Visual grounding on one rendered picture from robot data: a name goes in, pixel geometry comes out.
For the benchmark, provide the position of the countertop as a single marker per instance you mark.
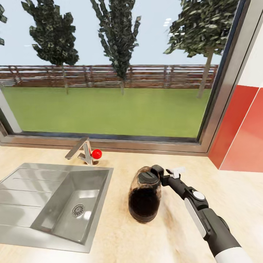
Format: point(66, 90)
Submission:
point(172, 236)
point(256, 177)

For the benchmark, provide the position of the drop in sink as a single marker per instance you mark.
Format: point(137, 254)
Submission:
point(38, 203)

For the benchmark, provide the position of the electric kettle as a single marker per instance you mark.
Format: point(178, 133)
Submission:
point(145, 193)

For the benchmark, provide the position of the fixed window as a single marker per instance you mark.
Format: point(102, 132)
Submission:
point(135, 76)

